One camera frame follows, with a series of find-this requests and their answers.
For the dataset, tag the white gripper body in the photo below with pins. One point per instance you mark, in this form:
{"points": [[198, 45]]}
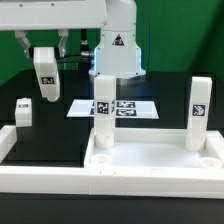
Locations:
{"points": [[51, 14]]}

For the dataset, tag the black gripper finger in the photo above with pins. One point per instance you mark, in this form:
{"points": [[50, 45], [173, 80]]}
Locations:
{"points": [[60, 49], [25, 43]]}

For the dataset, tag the white desk top panel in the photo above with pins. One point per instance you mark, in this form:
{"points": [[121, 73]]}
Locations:
{"points": [[151, 147]]}

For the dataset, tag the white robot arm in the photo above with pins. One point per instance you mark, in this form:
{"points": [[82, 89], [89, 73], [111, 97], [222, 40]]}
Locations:
{"points": [[117, 53]]}

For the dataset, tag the fiducial marker sheet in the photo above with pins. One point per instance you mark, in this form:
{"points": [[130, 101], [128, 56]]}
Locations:
{"points": [[123, 109]]}

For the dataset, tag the white U-shaped obstacle fence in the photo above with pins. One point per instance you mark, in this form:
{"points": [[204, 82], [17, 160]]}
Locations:
{"points": [[114, 180]]}

